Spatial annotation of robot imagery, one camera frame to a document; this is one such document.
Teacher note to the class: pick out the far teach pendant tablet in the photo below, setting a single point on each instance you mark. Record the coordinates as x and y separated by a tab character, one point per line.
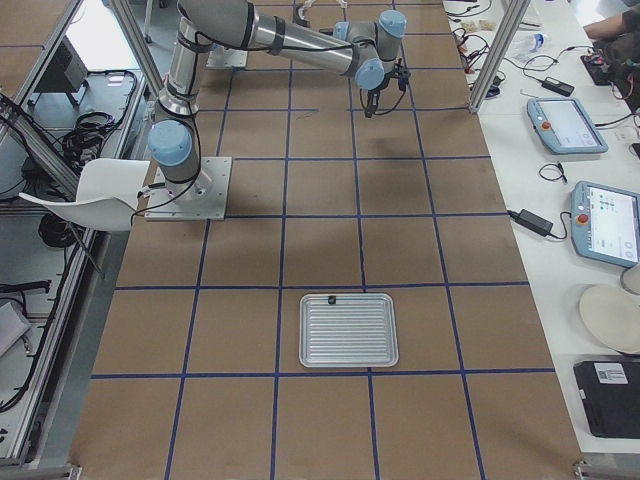
564	127

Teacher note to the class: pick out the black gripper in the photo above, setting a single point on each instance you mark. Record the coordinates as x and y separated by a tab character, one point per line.
375	92

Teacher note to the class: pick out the silver ribbed metal tray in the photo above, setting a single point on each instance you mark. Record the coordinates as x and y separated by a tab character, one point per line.
358	331

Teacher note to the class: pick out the black power adapter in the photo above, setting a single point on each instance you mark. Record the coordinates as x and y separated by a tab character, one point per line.
531	221

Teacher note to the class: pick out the black laptop with label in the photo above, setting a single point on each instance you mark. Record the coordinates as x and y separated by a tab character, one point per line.
609	391

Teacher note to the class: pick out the beige round plate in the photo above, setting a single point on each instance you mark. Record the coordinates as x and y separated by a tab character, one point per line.
612	317

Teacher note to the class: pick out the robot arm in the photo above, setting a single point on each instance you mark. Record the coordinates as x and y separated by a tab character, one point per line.
366	51

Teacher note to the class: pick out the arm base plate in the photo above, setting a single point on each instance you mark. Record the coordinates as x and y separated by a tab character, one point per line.
205	199
221	58

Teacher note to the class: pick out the teach pendant tablet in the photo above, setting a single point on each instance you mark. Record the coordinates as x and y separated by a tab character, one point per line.
605	223
564	127

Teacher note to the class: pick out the white plastic chair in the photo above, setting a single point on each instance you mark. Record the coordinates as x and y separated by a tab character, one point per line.
106	195

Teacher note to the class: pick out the near teach pendant tablet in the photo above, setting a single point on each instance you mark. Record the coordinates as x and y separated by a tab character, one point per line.
605	223

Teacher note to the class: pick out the aluminium frame post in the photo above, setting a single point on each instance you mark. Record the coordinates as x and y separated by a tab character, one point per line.
504	34

